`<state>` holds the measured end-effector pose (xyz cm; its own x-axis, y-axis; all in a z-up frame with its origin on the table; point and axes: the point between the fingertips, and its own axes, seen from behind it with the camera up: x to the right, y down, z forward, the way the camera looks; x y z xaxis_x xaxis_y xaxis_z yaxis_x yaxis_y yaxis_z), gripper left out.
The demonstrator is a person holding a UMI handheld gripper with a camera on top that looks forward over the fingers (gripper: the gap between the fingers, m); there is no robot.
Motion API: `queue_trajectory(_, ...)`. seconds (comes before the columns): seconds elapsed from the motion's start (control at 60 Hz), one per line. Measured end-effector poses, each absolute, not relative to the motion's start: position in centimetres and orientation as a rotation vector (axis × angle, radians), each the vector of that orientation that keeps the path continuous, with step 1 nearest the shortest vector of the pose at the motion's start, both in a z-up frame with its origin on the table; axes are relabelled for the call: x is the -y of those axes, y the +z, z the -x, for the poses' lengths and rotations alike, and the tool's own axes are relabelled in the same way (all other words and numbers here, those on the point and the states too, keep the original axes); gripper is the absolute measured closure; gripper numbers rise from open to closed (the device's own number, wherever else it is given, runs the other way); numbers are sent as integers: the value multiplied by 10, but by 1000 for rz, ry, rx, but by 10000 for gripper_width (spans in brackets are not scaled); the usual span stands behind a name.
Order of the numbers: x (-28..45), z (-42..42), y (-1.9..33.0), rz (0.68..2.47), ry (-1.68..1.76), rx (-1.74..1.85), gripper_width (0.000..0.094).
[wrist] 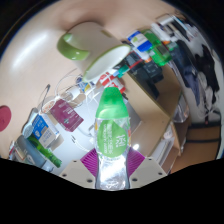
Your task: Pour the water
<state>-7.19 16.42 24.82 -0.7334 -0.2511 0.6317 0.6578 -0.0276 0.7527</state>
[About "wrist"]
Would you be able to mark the grey shaker bottle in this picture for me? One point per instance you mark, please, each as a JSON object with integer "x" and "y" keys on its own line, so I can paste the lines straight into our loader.
{"x": 28, "y": 151}

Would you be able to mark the clear green-capped drink bottle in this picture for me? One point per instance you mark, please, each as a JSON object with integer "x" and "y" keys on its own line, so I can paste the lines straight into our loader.
{"x": 111, "y": 140}

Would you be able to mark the white bottle with blue label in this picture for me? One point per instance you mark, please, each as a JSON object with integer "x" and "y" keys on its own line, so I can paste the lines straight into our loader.
{"x": 139, "y": 40}

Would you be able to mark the dark hanging clothes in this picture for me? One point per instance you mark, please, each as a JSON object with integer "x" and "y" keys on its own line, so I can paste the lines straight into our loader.
{"x": 200, "y": 66}

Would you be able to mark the green translucent container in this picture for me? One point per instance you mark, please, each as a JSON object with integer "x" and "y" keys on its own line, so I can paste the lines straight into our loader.
{"x": 159, "y": 50}

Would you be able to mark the blue and white carton box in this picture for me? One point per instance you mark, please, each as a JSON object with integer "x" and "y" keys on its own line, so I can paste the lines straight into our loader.
{"x": 41, "y": 130}

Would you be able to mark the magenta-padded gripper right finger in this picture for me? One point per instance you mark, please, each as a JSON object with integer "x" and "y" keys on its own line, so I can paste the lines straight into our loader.
{"x": 146, "y": 168}

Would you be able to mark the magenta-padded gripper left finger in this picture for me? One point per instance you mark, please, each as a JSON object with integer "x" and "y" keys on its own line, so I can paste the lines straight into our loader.
{"x": 78, "y": 171}

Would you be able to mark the dark green glass bottle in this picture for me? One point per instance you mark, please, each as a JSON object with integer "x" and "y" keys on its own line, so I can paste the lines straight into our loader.
{"x": 48, "y": 152}

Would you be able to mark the maroon carton box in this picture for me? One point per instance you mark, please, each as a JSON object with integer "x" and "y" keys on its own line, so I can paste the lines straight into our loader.
{"x": 66, "y": 115}

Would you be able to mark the flat round red coaster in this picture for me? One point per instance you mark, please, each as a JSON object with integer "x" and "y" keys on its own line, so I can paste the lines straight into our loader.
{"x": 4, "y": 118}

